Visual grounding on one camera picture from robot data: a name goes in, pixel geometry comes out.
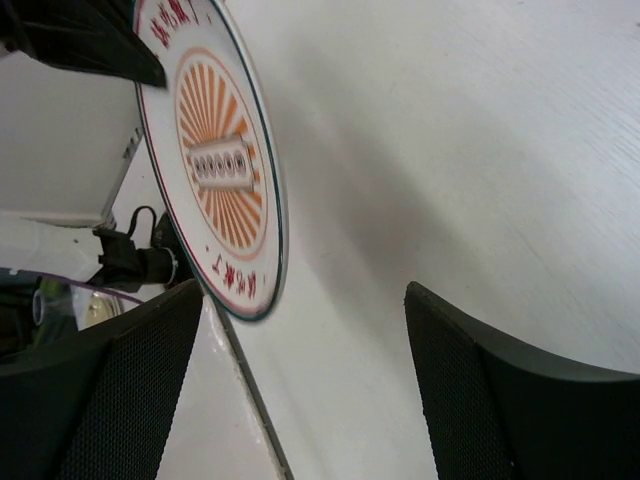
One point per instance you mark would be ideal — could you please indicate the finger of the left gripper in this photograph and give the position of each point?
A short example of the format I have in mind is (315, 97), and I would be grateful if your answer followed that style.
(94, 37)

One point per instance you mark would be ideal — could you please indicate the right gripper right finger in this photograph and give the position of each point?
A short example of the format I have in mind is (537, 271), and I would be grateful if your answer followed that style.
(497, 407)

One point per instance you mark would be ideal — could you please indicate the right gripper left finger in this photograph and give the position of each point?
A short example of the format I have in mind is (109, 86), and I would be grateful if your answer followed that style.
(99, 404)

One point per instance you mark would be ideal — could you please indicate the orange sunburst plate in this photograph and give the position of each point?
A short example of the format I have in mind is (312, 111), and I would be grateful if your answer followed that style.
(214, 155)

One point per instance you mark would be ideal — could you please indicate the white front board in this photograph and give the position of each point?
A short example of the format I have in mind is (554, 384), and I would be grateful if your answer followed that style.
(218, 431)

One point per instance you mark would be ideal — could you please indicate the aluminium rail bar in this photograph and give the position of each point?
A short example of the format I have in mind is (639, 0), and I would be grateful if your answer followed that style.
(255, 395)

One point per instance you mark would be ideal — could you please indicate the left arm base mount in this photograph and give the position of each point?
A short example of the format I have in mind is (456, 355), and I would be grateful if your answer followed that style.
(125, 267)

